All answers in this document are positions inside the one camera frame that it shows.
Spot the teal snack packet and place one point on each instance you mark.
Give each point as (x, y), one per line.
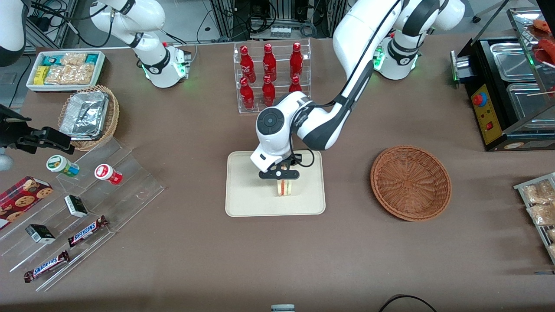
(51, 60)
(91, 59)

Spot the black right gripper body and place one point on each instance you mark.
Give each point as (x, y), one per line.
(12, 132)

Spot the green lid snack cup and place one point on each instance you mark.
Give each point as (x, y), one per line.
(60, 165)

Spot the clear bag of crackers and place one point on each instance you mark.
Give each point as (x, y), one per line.
(73, 59)
(71, 74)

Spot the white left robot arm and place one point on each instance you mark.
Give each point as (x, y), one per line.
(355, 39)

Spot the white rectangular snack bin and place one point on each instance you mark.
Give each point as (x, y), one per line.
(65, 88)

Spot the red cola bottle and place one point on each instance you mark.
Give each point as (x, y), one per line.
(247, 96)
(295, 86)
(296, 61)
(269, 93)
(247, 65)
(269, 64)

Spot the yellow snack packet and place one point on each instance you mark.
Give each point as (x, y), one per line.
(40, 75)

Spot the round brown wicker basket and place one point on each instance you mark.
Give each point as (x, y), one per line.
(410, 184)

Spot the clear bag of pastries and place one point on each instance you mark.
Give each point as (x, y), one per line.
(542, 214)
(537, 193)
(551, 236)

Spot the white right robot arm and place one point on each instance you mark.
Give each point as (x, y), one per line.
(147, 19)

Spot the red lid snack cup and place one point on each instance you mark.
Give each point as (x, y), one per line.
(107, 173)

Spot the aluminium foil container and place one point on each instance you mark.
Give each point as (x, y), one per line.
(84, 115)

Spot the beige plastic tray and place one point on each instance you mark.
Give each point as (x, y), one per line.
(251, 195)

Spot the clear acrylic stepped shelf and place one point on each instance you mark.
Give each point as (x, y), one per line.
(130, 182)

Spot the silver box with green light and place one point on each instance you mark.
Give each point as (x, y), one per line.
(460, 67)

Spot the red cookie box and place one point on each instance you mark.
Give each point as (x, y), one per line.
(21, 199)

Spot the triangular sandwich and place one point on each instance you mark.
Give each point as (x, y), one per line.
(284, 187)

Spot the black food warmer machine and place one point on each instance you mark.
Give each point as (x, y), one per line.
(492, 130)

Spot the light wicker basket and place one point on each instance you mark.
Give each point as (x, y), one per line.
(112, 119)

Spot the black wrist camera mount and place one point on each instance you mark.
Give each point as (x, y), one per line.
(13, 117)

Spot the Snickers chocolate bar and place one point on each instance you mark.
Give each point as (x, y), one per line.
(47, 266)
(86, 231)

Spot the small black carton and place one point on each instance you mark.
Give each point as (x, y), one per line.
(76, 206)
(40, 234)

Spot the stainless steel pan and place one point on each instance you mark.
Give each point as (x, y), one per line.
(511, 60)
(527, 102)

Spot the grey device edge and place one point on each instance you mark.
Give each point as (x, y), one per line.
(282, 308)

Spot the clear acrylic bottle rack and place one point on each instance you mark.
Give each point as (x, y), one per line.
(236, 108)

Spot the red sausages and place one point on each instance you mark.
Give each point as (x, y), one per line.
(547, 45)

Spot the white power strip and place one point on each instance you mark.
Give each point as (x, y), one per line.
(280, 32)

